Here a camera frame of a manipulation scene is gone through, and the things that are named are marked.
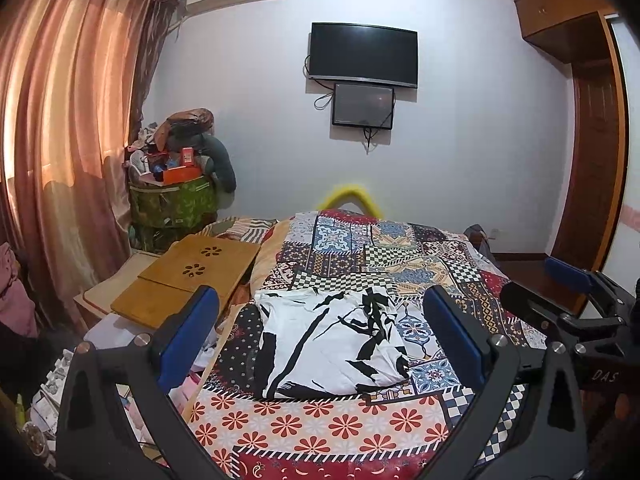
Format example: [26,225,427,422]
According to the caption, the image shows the pile of household clutter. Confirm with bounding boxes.
[125,107,217,187]

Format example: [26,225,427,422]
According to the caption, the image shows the pink cloth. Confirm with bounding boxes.
[0,241,40,339]

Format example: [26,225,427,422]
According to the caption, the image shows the black and white patterned garment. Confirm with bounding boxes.
[253,287,412,402]

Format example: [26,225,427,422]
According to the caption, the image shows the pink curtain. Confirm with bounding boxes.
[0,0,182,333]

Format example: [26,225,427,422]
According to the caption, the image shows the yellow curved headboard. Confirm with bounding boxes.
[315,183,384,219]

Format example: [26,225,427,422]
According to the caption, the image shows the pile of small white boxes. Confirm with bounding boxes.
[27,347,201,463]

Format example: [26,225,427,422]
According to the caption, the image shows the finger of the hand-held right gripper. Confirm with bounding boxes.
[544,255,623,313]
[500,281,601,361]

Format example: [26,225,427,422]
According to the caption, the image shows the large black wall television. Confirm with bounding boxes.
[307,22,419,90]

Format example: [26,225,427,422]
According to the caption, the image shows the striped cloth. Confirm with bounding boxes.
[199,217,279,247]

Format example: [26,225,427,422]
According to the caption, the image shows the small black wall screen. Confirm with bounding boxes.
[331,83,396,130]

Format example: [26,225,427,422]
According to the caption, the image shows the grey stuffed pillow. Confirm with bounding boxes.
[204,134,237,194]

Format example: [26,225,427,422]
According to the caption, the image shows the green patterned storage bag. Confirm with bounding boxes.
[128,172,220,254]

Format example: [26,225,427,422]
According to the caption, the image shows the colourful patchwork printed blanket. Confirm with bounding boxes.
[181,210,551,480]

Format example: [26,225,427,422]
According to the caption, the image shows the brown wooden wardrobe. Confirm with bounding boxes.
[514,0,632,313]

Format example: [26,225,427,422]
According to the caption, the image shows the wooden lap desk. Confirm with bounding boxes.
[110,234,262,332]

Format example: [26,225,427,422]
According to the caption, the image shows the black screen cables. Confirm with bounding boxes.
[303,35,397,155]

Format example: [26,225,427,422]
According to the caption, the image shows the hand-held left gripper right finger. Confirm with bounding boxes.
[409,285,589,480]

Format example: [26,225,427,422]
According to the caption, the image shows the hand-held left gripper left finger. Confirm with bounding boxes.
[55,285,237,480]

